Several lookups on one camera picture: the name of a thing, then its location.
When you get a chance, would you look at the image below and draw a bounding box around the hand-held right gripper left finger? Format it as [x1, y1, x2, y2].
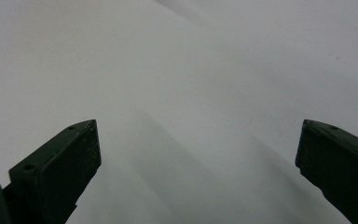
[2, 119, 103, 224]

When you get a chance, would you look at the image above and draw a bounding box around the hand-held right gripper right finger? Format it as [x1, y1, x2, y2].
[294, 119, 358, 224]

